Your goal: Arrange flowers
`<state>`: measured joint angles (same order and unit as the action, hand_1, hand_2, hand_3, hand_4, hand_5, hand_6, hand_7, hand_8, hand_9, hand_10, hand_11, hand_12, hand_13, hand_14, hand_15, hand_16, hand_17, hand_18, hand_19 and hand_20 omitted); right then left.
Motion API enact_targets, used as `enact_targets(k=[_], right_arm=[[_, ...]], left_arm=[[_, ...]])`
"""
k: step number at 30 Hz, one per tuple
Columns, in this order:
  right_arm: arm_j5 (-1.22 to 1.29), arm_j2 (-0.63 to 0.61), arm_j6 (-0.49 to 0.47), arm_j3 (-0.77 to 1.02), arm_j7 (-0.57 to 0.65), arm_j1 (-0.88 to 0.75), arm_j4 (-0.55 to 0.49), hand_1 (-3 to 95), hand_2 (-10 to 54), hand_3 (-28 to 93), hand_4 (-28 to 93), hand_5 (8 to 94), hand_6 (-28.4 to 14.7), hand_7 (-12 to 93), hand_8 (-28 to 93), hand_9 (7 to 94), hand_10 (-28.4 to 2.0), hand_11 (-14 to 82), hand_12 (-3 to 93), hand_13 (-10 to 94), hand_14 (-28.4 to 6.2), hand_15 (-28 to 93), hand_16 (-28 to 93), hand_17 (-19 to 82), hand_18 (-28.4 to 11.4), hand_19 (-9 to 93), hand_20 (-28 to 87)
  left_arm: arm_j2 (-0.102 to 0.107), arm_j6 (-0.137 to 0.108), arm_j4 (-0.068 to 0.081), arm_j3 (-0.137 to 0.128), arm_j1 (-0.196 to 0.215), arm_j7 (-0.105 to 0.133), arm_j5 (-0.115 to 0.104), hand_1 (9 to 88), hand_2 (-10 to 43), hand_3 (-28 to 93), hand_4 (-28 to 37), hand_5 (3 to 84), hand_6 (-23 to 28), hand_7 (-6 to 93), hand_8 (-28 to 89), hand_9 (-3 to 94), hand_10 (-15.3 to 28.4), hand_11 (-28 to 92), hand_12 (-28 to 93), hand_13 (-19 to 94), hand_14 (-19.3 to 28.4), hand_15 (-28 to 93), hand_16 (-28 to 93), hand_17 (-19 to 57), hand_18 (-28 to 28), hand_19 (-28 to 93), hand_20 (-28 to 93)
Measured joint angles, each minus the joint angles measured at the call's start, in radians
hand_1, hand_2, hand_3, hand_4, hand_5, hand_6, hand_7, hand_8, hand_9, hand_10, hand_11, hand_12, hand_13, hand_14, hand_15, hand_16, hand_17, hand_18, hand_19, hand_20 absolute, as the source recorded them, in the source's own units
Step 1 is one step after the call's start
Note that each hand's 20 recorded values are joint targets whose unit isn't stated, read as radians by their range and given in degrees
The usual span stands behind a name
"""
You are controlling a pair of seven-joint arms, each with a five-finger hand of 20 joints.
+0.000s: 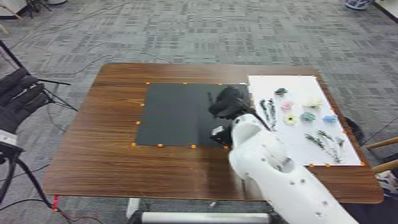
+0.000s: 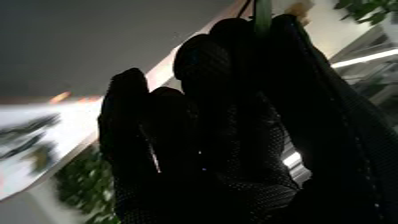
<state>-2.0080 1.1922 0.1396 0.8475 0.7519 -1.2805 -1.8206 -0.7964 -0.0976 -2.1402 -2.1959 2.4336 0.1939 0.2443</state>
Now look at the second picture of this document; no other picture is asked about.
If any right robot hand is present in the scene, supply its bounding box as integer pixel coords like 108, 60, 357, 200
96, 13, 398, 224

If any green leafy plant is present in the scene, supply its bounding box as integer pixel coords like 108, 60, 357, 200
51, 144, 122, 224
332, 0, 398, 26

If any white sheet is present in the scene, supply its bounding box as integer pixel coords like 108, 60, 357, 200
0, 99, 106, 202

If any green sprig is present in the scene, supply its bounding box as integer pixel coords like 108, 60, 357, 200
252, 0, 275, 35

